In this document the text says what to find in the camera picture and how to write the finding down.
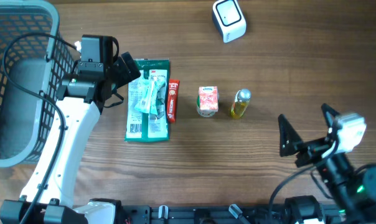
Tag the yellow dish soap bottle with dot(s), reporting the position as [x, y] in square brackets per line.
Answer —
[240, 104]

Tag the green lidded jar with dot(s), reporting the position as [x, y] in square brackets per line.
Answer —
[203, 113]

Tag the white barcode scanner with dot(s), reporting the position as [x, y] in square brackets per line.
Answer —
[228, 19]

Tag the grey plastic shopping basket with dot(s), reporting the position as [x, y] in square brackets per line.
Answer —
[32, 56]

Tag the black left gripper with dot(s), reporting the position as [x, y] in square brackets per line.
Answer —
[125, 75]

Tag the light green wipes packet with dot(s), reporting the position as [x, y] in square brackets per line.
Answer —
[149, 90]

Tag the green 3M gloves package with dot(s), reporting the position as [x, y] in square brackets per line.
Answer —
[142, 127]

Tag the red Nescafe sachet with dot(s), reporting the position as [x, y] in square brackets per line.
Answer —
[172, 96]

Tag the orange Kleenex tissue pack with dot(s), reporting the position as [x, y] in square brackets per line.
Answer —
[208, 98]

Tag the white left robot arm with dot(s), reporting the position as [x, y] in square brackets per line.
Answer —
[48, 195]

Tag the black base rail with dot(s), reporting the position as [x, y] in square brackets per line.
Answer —
[135, 214]

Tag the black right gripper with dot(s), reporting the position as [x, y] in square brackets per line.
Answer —
[284, 132]

